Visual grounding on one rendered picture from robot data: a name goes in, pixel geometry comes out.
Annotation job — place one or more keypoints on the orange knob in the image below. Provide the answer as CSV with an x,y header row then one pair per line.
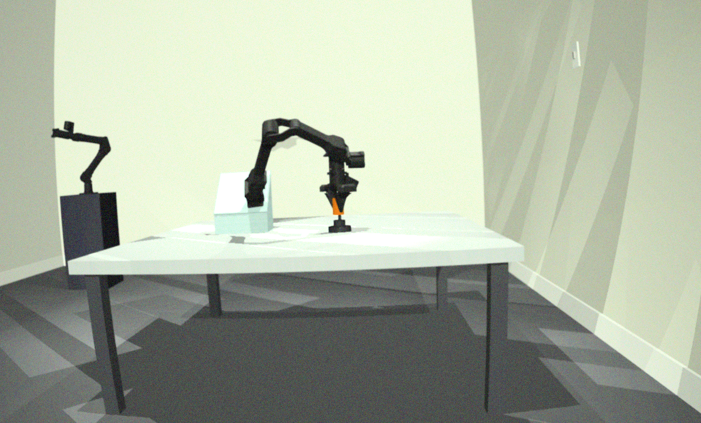
x,y
335,208

